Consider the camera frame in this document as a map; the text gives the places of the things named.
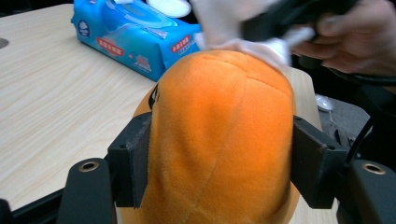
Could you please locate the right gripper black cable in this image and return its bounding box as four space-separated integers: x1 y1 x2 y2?
328 66 396 164

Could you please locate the blue wet wipe pack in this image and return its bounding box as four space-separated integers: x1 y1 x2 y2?
70 0 203 83

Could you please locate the white wet wipe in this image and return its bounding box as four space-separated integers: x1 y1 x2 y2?
190 0 316 74

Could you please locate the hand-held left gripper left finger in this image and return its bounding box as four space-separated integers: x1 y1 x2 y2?
106 111 153 209

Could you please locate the round clear plastic lid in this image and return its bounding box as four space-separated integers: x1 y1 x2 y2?
146 0 192 19

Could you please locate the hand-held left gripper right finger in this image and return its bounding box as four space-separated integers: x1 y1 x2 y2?
290 115 348 209

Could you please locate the orange plush toy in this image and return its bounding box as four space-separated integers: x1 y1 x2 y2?
116 49 302 224

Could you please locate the small white round object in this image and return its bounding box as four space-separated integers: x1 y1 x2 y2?
315 93 336 113

